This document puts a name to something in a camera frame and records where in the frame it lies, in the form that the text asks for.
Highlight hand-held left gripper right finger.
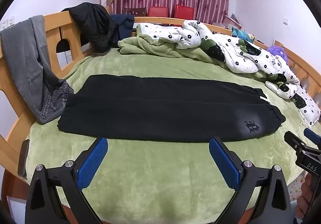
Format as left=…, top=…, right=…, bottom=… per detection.
left=209, top=137, right=293, bottom=224

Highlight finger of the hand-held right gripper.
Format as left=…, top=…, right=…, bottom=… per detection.
left=284, top=132, right=306, bottom=151
left=303, top=128, right=321, bottom=145

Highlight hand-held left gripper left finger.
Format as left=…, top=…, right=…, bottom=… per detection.
left=25, top=137, right=109, bottom=224

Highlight black pants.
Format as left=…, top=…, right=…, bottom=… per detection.
left=58, top=75, right=286, bottom=143

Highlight person's right hand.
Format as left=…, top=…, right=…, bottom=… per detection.
left=295, top=173, right=317, bottom=220

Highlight black white spotted pillow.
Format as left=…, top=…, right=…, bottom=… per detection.
left=292, top=86, right=321, bottom=127

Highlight star patterned sheet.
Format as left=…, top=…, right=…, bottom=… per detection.
left=288, top=174, right=306, bottom=201

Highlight green fleece bed blanket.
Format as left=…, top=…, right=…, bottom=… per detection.
left=25, top=48, right=321, bottom=224

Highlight dark phone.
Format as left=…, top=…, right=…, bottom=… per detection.
left=17, top=139, right=30, bottom=179

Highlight white floral quilt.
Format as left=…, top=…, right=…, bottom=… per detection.
left=118, top=19, right=301, bottom=100

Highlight teal pillow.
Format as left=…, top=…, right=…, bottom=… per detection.
left=231, top=26, right=254, bottom=44

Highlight grey jeans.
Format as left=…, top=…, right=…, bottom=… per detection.
left=0, top=15, right=76, bottom=124

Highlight navy garment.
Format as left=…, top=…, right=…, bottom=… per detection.
left=109, top=14, right=135, bottom=41

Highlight black jacket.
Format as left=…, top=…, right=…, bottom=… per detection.
left=61, top=2, right=112, bottom=54

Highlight red chair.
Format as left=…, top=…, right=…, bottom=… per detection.
left=147, top=6, right=168, bottom=17
left=174, top=4, right=195, bottom=20

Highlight dark wooden chair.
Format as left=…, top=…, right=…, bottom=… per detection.
left=125, top=8, right=147, bottom=17

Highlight wooden bed frame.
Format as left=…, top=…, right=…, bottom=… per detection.
left=0, top=11, right=321, bottom=214

